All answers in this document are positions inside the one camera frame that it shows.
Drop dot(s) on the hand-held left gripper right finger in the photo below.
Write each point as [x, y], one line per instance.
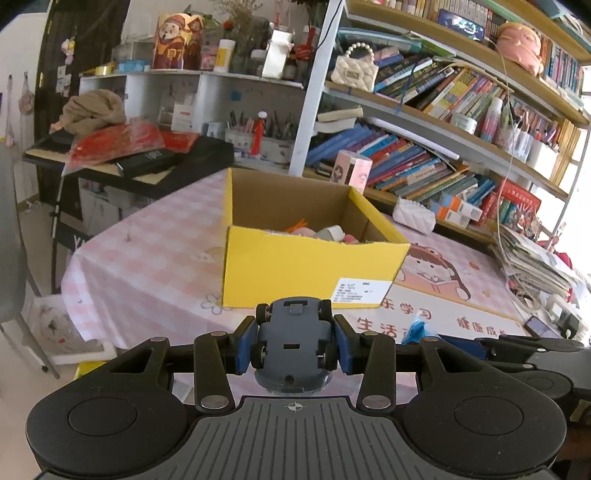
[345, 346]

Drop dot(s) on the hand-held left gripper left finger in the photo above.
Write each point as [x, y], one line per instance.
[247, 346]

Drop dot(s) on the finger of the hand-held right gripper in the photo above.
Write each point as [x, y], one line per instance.
[475, 350]

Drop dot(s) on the grey toy car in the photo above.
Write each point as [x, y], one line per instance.
[293, 332]

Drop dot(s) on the blue wrapper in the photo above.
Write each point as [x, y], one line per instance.
[418, 330]

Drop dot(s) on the yellow cardboard box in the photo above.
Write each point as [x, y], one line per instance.
[277, 267]

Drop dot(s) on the pink pig plush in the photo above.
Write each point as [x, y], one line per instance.
[351, 238]

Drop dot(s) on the white charger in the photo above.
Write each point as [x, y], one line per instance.
[330, 233]

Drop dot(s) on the pink plush with orange tuft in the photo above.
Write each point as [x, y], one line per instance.
[300, 226]

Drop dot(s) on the black smartphone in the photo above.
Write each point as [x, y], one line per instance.
[541, 327]

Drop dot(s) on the white power strip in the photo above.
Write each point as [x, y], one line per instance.
[561, 308]

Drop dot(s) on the stack of newspapers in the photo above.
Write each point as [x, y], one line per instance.
[531, 263]

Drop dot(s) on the pink checkered printed tablecloth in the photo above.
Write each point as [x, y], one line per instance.
[161, 254]

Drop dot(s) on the orange white medicine box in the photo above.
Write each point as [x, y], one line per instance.
[450, 217]
[466, 210]

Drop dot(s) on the white quilted pouch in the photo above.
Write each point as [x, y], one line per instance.
[414, 214]

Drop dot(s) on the red gift box set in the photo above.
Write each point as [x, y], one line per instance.
[512, 203]

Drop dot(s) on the pink printed carton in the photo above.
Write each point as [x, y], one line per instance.
[353, 170]

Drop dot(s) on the row of slanted blue books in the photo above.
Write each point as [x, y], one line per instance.
[415, 166]

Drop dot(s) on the white desk pen organizer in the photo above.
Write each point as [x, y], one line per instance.
[277, 147]

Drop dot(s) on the white pen cup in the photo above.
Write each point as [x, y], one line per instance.
[542, 157]

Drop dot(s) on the black flat case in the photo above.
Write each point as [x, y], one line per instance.
[147, 161]

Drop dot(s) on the red tassel ornament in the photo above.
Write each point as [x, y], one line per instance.
[258, 134]

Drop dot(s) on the coloured markers in clear cups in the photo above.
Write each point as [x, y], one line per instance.
[503, 129]

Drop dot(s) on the black keyboard stand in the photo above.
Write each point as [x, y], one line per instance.
[60, 221]

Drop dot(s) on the white tape roll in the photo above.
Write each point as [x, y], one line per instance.
[464, 123]

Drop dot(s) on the beige stacked books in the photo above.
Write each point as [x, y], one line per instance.
[339, 119]

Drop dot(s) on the red plastic packet bundle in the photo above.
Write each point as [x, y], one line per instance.
[124, 143]

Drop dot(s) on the white box with red label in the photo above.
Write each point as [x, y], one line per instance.
[182, 116]

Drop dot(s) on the grey chair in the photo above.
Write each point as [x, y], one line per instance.
[9, 258]

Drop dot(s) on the white cubby shelf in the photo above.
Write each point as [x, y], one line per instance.
[152, 92]

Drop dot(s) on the white quilted pearl handbag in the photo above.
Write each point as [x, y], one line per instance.
[355, 71]

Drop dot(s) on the beige knitted cloth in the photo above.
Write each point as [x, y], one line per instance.
[94, 110]

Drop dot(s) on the white yellow bottle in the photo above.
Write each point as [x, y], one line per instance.
[224, 55]

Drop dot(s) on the pink patterned cup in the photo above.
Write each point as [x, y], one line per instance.
[207, 56]

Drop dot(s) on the white paper carton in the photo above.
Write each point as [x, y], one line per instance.
[277, 53]

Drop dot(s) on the light blue flat box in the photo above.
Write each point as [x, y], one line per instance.
[134, 67]

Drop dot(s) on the row of thin upright books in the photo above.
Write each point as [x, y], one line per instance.
[558, 60]

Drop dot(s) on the pink plush head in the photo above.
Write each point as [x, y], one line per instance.
[521, 44]

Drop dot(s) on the gold foil roll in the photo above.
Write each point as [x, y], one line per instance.
[104, 70]

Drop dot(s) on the red fortune god canister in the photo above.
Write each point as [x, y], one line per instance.
[178, 41]

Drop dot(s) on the hanging net pouch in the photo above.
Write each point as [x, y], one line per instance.
[25, 98]

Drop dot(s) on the small plush door ornament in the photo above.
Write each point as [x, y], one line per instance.
[68, 48]

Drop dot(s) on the wooden bookshelf with white post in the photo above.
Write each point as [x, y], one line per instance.
[318, 92]

